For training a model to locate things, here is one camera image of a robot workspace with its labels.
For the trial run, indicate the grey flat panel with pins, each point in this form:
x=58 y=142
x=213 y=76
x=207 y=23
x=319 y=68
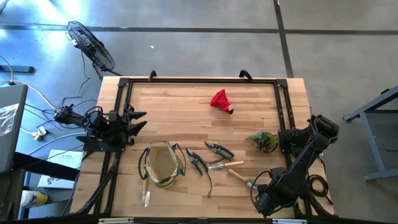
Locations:
x=12 y=140

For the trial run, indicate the black table clamp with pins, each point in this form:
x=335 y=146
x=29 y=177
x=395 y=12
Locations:
x=152 y=74
x=246 y=74

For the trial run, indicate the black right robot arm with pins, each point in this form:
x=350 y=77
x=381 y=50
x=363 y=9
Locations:
x=323 y=124

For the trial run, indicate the white yellow bottle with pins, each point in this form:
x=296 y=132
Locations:
x=32 y=199

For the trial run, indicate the yellow power plug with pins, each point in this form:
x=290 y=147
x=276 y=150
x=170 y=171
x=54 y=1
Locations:
x=39 y=133

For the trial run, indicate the white plastic strip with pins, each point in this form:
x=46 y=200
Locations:
x=115 y=221
x=289 y=221

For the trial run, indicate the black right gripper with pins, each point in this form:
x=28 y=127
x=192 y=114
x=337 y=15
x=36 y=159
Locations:
x=276 y=193

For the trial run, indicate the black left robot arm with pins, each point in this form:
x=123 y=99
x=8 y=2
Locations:
x=93 y=124

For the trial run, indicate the steel hand shovel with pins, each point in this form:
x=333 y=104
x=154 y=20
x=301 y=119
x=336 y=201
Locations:
x=145 y=195

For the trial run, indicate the red gardening glove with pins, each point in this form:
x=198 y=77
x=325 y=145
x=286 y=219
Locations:
x=221 y=101

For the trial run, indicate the black floor bar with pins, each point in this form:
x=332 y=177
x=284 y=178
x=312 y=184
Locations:
x=17 y=69

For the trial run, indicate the clear plastic bag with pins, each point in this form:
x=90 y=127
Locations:
x=6 y=119

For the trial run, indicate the grey metal table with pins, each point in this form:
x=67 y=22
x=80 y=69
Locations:
x=371 y=137

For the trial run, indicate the beige green gardening bag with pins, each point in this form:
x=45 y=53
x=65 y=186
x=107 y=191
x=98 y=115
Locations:
x=161 y=161

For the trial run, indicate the black floor fan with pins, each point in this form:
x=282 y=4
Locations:
x=91 y=46

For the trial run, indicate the black shelf frame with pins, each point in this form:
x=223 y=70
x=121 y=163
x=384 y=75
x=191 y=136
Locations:
x=37 y=163

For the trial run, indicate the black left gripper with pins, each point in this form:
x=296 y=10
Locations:
x=122 y=129

